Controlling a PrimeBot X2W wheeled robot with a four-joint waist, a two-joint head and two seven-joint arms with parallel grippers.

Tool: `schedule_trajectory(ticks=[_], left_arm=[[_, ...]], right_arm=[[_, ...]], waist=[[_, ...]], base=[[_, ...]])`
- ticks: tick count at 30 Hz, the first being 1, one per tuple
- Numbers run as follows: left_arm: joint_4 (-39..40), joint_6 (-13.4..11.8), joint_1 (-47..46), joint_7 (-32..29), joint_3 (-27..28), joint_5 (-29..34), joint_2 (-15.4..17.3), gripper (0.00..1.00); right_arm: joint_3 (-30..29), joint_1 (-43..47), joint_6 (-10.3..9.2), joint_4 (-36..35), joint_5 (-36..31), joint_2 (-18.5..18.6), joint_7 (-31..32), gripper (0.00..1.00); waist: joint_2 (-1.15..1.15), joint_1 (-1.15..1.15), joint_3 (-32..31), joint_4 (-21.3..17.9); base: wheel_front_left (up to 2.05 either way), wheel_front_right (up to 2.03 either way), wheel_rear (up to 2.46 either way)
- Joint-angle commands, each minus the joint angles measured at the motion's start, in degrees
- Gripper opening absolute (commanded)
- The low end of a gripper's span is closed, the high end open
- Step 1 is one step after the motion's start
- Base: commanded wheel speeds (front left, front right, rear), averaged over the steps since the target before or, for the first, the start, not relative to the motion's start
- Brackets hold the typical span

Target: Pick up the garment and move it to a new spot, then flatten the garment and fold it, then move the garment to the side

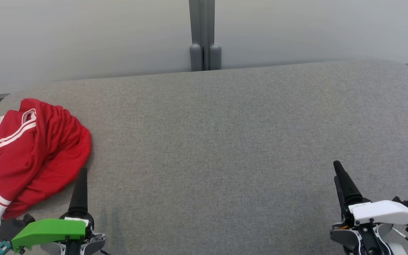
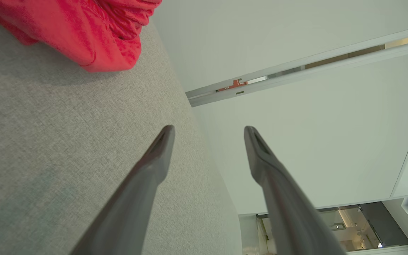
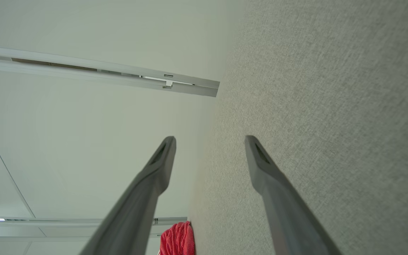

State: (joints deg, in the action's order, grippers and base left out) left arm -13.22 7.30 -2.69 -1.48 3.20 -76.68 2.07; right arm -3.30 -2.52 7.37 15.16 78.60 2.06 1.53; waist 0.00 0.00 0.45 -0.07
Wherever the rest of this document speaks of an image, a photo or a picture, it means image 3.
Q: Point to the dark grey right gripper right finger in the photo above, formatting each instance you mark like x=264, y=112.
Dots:
x=289, y=216

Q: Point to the thin white partition base rail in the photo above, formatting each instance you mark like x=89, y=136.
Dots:
x=65, y=223

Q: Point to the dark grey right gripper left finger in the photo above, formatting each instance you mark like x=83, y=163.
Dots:
x=136, y=212

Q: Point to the grey fabric sofa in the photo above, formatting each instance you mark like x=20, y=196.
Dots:
x=331, y=106

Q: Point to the red white striped jersey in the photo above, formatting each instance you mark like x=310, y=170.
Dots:
x=177, y=241

